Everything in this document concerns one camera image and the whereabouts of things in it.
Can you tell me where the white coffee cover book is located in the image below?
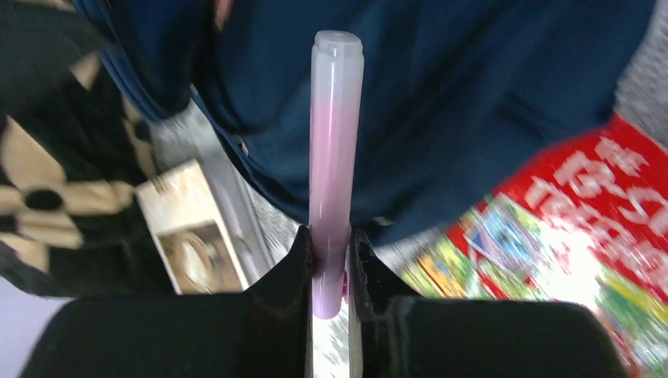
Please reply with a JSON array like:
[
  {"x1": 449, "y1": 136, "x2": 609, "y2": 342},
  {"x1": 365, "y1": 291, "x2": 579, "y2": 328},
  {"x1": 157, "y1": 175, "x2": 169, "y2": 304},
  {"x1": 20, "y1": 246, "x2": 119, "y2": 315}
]
[{"x1": 135, "y1": 160, "x2": 273, "y2": 295}]

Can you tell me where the red Treehouse storybook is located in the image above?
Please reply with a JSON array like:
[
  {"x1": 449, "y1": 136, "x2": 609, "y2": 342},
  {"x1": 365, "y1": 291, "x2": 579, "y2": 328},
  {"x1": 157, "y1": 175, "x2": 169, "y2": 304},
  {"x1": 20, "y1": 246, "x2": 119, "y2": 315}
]
[{"x1": 399, "y1": 115, "x2": 667, "y2": 377}]

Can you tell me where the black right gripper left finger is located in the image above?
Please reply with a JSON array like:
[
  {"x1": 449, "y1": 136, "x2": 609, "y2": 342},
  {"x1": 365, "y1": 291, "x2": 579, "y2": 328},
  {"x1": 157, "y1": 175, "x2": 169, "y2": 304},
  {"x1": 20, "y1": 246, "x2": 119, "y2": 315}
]
[{"x1": 21, "y1": 227, "x2": 314, "y2": 377}]

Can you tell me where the pink highlighter pen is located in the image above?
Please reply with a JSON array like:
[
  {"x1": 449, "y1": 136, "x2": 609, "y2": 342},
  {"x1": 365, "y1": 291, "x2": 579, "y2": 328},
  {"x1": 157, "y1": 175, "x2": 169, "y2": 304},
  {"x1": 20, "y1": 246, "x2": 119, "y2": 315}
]
[{"x1": 309, "y1": 31, "x2": 365, "y2": 319}]

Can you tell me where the navy blue student backpack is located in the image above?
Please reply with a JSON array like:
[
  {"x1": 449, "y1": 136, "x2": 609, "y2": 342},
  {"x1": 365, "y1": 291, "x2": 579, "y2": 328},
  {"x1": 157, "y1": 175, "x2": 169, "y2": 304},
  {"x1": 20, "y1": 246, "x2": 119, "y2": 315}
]
[{"x1": 74, "y1": 0, "x2": 655, "y2": 245}]

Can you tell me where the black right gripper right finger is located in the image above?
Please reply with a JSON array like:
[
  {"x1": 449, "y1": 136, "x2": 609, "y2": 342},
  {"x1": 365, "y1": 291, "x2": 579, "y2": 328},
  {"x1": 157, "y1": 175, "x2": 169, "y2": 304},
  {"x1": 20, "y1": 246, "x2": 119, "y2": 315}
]
[{"x1": 348, "y1": 230, "x2": 626, "y2": 377}]

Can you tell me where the black floral plush blanket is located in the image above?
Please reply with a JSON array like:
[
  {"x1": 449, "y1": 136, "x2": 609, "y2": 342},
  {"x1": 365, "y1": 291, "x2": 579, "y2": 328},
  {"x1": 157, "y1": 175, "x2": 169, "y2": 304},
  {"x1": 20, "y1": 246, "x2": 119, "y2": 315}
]
[{"x1": 1, "y1": 1, "x2": 172, "y2": 297}]

